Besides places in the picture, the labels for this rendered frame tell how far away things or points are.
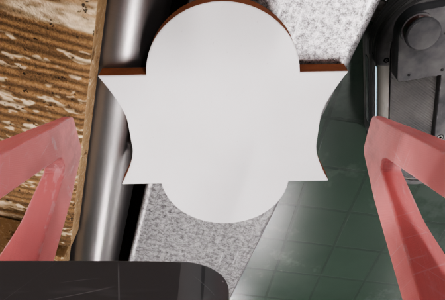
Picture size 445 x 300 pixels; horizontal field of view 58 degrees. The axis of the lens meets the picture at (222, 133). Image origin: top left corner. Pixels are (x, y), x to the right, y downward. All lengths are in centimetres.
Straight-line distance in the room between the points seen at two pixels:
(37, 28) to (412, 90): 95
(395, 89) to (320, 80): 85
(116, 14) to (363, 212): 151
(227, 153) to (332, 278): 173
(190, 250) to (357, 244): 151
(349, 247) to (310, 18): 162
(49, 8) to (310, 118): 13
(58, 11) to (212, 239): 18
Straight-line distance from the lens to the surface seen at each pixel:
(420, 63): 98
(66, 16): 19
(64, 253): 29
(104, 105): 22
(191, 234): 28
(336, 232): 170
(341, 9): 20
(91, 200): 27
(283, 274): 188
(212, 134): 21
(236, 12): 18
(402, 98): 107
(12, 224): 27
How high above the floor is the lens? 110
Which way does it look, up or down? 55 degrees down
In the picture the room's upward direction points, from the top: 177 degrees counter-clockwise
